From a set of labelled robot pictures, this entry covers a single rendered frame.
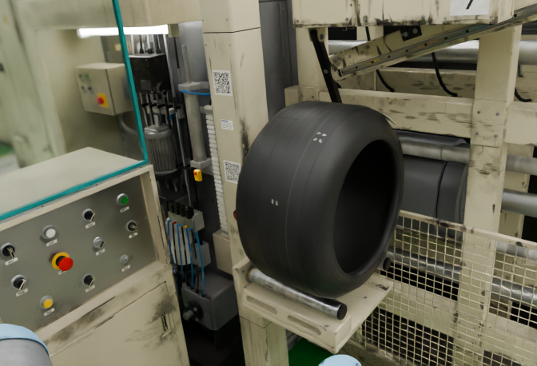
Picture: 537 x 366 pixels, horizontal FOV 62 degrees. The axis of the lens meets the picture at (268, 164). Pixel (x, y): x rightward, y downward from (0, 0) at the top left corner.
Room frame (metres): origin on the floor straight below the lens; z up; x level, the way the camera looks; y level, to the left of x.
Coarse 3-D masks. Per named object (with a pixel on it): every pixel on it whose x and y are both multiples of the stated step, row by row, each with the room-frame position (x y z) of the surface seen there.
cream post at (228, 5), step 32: (224, 0) 1.31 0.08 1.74; (256, 0) 1.39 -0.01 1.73; (224, 32) 1.33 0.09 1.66; (256, 32) 1.38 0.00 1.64; (224, 64) 1.33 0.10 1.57; (256, 64) 1.37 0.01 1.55; (224, 96) 1.34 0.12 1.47; (256, 96) 1.36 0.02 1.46; (256, 128) 1.35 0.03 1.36; (224, 192) 1.38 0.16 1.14; (256, 320) 1.33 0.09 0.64; (256, 352) 1.34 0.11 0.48
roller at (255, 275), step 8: (256, 272) 1.22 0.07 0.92; (256, 280) 1.20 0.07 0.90; (264, 280) 1.18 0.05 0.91; (272, 280) 1.17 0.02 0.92; (272, 288) 1.16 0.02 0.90; (280, 288) 1.14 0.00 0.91; (288, 288) 1.12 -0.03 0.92; (296, 288) 1.11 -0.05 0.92; (288, 296) 1.12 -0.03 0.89; (296, 296) 1.10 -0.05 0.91; (304, 296) 1.08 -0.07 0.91; (312, 296) 1.07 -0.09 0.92; (312, 304) 1.06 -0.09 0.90; (320, 304) 1.04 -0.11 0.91; (328, 304) 1.03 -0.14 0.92; (336, 304) 1.03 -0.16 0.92; (344, 304) 1.03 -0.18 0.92; (328, 312) 1.02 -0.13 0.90; (336, 312) 1.01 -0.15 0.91; (344, 312) 1.02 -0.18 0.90
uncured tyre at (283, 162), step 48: (288, 144) 1.08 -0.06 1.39; (336, 144) 1.04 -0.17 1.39; (384, 144) 1.22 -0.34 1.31; (240, 192) 1.08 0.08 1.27; (288, 192) 0.99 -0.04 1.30; (336, 192) 0.99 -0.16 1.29; (384, 192) 1.36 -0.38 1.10; (288, 240) 0.95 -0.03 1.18; (336, 240) 1.34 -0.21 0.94; (384, 240) 1.20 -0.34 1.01; (336, 288) 0.99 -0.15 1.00
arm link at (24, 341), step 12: (0, 324) 0.38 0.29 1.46; (12, 324) 0.39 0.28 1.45; (0, 336) 0.35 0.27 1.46; (12, 336) 0.36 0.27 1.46; (24, 336) 0.37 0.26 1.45; (36, 336) 0.39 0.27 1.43; (0, 348) 0.34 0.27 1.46; (12, 348) 0.34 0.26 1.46; (24, 348) 0.35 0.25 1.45; (36, 348) 0.36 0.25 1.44; (0, 360) 0.32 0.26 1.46; (12, 360) 0.32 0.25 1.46; (24, 360) 0.33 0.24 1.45; (36, 360) 0.34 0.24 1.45; (48, 360) 0.36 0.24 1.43
